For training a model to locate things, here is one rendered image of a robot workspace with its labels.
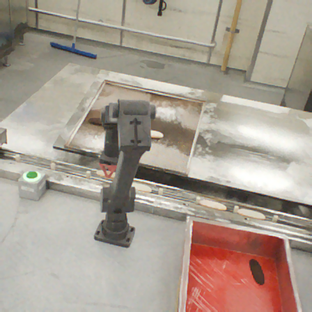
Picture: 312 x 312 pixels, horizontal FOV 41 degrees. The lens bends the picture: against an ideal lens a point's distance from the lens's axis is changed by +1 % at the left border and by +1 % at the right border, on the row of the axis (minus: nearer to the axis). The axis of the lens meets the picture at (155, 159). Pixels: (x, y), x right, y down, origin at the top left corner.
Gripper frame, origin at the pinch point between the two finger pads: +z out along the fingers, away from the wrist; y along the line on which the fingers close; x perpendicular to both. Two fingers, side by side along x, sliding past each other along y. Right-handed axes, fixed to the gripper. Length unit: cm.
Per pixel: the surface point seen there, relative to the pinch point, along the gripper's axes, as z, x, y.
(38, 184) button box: 0.0, 20.5, -15.6
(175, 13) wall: 34, 32, 370
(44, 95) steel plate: 7, 53, 61
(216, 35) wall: 49, -20, 370
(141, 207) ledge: 4.3, -14.8, -9.3
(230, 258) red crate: 6, -48, -21
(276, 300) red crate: 6, -62, -34
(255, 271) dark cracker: 5, -56, -25
